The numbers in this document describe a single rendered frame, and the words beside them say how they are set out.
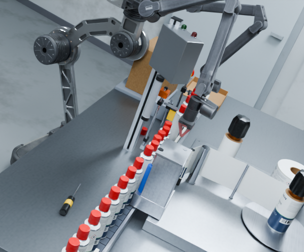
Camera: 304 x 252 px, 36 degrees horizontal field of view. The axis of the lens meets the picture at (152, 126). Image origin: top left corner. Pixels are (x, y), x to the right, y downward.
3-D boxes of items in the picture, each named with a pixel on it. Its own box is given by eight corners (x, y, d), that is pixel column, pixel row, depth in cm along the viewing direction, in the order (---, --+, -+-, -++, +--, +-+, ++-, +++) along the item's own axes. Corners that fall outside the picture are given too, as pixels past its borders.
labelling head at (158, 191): (159, 220, 178) (183, 167, 167) (129, 204, 180) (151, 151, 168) (170, 201, 191) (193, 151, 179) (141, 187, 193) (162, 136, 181)
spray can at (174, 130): (173, 144, 232) (188, 109, 223) (163, 140, 233) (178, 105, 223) (176, 140, 237) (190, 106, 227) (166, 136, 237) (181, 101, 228)
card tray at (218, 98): (217, 111, 298) (220, 105, 297) (181, 94, 302) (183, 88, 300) (226, 96, 325) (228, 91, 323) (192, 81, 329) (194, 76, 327)
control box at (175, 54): (170, 84, 189) (187, 41, 180) (147, 64, 199) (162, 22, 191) (188, 84, 195) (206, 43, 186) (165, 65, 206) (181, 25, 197)
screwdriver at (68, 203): (65, 217, 171) (67, 211, 169) (58, 214, 171) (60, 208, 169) (83, 187, 188) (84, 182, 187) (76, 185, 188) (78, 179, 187)
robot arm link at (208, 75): (231, 3, 209) (226, -5, 199) (243, 6, 207) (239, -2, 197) (198, 94, 211) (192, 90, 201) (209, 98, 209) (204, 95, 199)
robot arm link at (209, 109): (204, 84, 210) (200, 81, 202) (226, 96, 206) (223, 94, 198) (191, 108, 211) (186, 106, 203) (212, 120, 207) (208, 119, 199)
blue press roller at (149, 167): (140, 203, 181) (154, 169, 173) (133, 199, 181) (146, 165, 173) (143, 198, 183) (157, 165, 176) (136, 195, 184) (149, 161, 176)
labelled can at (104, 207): (92, 255, 152) (110, 208, 143) (79, 248, 153) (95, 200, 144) (99, 246, 157) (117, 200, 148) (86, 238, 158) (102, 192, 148)
